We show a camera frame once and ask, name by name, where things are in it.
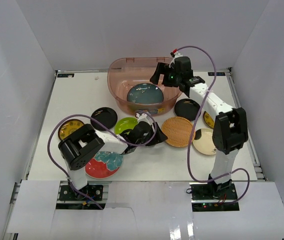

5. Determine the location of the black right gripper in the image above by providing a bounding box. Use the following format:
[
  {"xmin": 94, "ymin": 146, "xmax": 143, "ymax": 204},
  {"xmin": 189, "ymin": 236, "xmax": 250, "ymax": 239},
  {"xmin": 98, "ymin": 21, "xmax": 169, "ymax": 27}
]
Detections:
[{"xmin": 150, "ymin": 63, "xmax": 182, "ymax": 88}]

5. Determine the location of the woven bamboo tray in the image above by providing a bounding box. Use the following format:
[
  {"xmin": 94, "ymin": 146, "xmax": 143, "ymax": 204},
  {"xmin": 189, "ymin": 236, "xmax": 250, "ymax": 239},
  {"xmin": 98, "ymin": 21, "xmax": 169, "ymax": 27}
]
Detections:
[{"xmin": 161, "ymin": 116, "xmax": 193, "ymax": 148}]

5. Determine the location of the dark blue ceramic plate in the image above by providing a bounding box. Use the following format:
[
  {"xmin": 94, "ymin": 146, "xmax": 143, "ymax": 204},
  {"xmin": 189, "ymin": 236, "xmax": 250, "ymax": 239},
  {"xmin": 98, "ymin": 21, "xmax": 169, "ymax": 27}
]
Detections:
[{"xmin": 126, "ymin": 83, "xmax": 164, "ymax": 105}]

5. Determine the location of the red and teal floral plate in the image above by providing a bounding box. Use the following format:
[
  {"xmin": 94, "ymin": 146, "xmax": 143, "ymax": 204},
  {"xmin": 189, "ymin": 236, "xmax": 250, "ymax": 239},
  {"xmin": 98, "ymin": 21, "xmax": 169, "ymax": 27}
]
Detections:
[{"xmin": 85, "ymin": 151, "xmax": 124, "ymax": 180}]

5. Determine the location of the yellow patterned plate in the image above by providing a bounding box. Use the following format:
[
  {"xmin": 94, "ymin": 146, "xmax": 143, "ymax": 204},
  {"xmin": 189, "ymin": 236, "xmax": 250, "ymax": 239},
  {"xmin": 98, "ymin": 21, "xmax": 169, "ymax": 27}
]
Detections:
[
  {"xmin": 202, "ymin": 111, "xmax": 215, "ymax": 129},
  {"xmin": 57, "ymin": 118, "xmax": 84, "ymax": 141}
]

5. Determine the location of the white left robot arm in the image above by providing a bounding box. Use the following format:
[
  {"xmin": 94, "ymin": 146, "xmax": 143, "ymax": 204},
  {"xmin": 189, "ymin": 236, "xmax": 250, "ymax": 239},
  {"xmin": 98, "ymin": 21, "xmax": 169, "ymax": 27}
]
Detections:
[{"xmin": 58, "ymin": 121, "xmax": 168, "ymax": 200}]

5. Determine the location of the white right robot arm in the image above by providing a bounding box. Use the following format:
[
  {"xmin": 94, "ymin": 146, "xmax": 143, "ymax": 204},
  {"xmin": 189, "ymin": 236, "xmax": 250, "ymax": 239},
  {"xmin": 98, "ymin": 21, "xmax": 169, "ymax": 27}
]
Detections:
[{"xmin": 150, "ymin": 56, "xmax": 249, "ymax": 200}]

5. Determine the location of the transparent pink plastic bin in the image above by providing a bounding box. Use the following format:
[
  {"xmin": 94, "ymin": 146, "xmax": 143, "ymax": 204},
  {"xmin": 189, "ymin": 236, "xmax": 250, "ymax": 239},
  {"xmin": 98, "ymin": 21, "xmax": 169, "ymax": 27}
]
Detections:
[{"xmin": 107, "ymin": 57, "xmax": 182, "ymax": 116}]

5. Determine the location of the black plate right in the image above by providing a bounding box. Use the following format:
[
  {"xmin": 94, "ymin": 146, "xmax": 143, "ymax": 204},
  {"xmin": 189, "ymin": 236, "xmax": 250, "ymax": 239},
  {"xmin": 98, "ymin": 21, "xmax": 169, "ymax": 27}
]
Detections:
[{"xmin": 174, "ymin": 98, "xmax": 200, "ymax": 122}]

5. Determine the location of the black plate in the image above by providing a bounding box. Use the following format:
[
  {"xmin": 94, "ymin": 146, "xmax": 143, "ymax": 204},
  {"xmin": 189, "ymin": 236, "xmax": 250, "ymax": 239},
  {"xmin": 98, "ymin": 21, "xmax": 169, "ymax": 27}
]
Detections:
[
  {"xmin": 91, "ymin": 107, "xmax": 118, "ymax": 130},
  {"xmin": 174, "ymin": 98, "xmax": 200, "ymax": 122}
]

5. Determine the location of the lime green plate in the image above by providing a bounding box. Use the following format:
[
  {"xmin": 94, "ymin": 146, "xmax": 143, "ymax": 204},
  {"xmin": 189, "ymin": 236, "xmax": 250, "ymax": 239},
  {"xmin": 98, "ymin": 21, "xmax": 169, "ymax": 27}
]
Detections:
[{"xmin": 114, "ymin": 117, "xmax": 138, "ymax": 135}]

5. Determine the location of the cream floral plate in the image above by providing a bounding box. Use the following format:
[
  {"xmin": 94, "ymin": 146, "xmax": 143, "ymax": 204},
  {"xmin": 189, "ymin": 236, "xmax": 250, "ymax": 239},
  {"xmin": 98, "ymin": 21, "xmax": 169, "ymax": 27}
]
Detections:
[{"xmin": 192, "ymin": 128, "xmax": 217, "ymax": 156}]

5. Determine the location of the black plate left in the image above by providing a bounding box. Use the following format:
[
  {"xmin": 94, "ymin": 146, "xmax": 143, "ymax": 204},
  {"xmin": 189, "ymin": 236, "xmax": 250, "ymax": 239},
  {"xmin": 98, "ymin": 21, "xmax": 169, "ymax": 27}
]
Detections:
[{"xmin": 91, "ymin": 107, "xmax": 118, "ymax": 130}]

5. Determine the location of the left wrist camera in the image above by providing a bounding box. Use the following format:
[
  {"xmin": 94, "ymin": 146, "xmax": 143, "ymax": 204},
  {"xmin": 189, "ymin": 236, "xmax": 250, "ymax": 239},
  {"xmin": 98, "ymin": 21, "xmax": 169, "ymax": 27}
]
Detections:
[{"xmin": 135, "ymin": 112, "xmax": 149, "ymax": 122}]

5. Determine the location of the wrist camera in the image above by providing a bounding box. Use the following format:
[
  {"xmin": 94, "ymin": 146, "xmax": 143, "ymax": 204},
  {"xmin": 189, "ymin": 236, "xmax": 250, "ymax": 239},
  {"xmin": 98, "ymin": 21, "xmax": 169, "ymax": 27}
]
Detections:
[
  {"xmin": 170, "ymin": 49, "xmax": 183, "ymax": 64},
  {"xmin": 135, "ymin": 112, "xmax": 149, "ymax": 122}
]

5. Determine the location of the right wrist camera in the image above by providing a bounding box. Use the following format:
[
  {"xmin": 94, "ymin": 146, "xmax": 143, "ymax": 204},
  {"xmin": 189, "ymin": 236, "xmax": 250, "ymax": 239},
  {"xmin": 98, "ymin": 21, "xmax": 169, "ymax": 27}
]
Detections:
[{"xmin": 170, "ymin": 49, "xmax": 183, "ymax": 64}]

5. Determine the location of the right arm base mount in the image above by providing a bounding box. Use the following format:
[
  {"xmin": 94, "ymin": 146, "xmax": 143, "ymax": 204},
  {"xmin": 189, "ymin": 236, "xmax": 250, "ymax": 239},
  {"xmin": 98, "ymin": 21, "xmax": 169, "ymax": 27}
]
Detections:
[{"xmin": 185, "ymin": 183, "xmax": 240, "ymax": 213}]

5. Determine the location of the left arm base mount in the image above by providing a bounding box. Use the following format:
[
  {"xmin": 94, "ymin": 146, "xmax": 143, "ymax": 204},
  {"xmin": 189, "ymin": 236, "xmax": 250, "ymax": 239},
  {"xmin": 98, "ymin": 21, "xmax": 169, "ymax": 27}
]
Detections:
[{"xmin": 56, "ymin": 184, "xmax": 107, "ymax": 210}]

